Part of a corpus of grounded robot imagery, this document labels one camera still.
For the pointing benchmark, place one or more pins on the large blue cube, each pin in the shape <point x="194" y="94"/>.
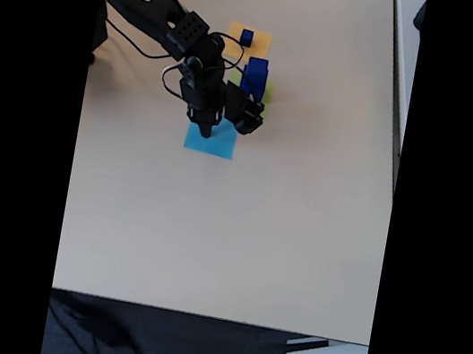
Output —
<point x="260" y="88"/>

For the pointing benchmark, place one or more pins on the medium blue cube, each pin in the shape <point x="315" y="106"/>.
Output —
<point x="258" y="68"/>

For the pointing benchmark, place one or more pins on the small blue cube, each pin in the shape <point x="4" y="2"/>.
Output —
<point x="247" y="38"/>

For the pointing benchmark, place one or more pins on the light blue paper square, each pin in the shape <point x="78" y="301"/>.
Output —
<point x="223" y="145"/>

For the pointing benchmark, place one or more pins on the green paper square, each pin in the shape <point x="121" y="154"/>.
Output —
<point x="269" y="94"/>

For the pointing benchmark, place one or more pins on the orange paper square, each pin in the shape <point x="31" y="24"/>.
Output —
<point x="261" y="42"/>

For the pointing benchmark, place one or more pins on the white neighbouring table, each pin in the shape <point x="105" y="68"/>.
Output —
<point x="402" y="68"/>

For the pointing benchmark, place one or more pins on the dark blue chair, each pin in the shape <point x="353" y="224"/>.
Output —
<point x="420" y="17"/>

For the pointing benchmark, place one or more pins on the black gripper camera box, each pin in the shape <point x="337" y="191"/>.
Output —
<point x="245" y="112"/>

